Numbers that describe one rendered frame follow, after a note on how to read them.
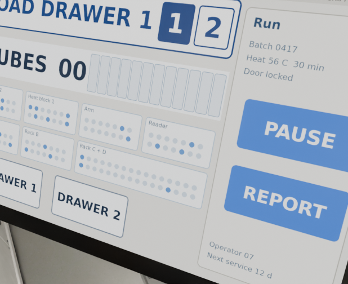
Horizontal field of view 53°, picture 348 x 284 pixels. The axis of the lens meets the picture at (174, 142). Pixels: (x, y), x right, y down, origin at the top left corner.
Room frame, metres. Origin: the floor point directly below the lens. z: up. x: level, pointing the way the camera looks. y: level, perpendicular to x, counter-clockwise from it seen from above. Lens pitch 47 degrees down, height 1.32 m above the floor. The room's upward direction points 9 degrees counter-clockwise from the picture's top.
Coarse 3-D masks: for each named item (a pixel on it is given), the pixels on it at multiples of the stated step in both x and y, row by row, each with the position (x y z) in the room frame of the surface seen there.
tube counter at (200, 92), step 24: (72, 48) 0.33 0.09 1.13; (72, 72) 0.32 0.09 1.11; (96, 72) 0.30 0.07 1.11; (120, 72) 0.29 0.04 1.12; (144, 72) 0.28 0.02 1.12; (168, 72) 0.27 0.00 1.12; (192, 72) 0.26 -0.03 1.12; (216, 72) 0.26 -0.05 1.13; (120, 96) 0.28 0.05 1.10; (144, 96) 0.27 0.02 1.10; (168, 96) 0.26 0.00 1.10; (192, 96) 0.25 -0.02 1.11; (216, 96) 0.24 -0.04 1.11
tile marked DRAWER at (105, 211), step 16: (64, 176) 0.25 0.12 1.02; (64, 192) 0.24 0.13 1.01; (80, 192) 0.23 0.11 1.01; (96, 192) 0.23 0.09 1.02; (112, 192) 0.22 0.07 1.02; (64, 208) 0.23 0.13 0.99; (80, 208) 0.22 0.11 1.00; (96, 208) 0.21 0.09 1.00; (112, 208) 0.21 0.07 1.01; (80, 224) 0.21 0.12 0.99; (96, 224) 0.20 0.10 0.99; (112, 224) 0.20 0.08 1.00
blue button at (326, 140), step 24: (240, 120) 0.22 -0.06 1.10; (264, 120) 0.21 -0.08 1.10; (288, 120) 0.21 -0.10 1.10; (312, 120) 0.20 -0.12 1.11; (336, 120) 0.19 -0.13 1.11; (240, 144) 0.21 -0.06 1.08; (264, 144) 0.20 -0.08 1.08; (288, 144) 0.19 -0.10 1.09; (312, 144) 0.19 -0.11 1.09; (336, 144) 0.18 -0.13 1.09; (336, 168) 0.17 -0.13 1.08
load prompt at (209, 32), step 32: (0, 0) 0.40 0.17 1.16; (32, 0) 0.38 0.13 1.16; (64, 0) 0.37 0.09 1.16; (96, 0) 0.35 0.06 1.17; (128, 0) 0.33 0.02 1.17; (160, 0) 0.32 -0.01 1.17; (192, 0) 0.31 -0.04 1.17; (224, 0) 0.29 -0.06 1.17; (64, 32) 0.35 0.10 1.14; (96, 32) 0.33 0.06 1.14; (128, 32) 0.31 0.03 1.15; (160, 32) 0.30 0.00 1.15; (192, 32) 0.29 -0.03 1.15; (224, 32) 0.28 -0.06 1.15
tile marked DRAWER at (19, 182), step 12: (0, 168) 0.29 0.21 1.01; (12, 168) 0.28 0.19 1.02; (24, 168) 0.27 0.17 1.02; (36, 168) 0.27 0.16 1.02; (0, 180) 0.28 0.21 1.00; (12, 180) 0.27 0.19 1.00; (24, 180) 0.26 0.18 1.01; (36, 180) 0.26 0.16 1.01; (0, 192) 0.27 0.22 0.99; (12, 192) 0.26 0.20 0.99; (24, 192) 0.26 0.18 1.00; (36, 192) 0.25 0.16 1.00; (24, 204) 0.25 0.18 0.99; (36, 204) 0.24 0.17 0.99
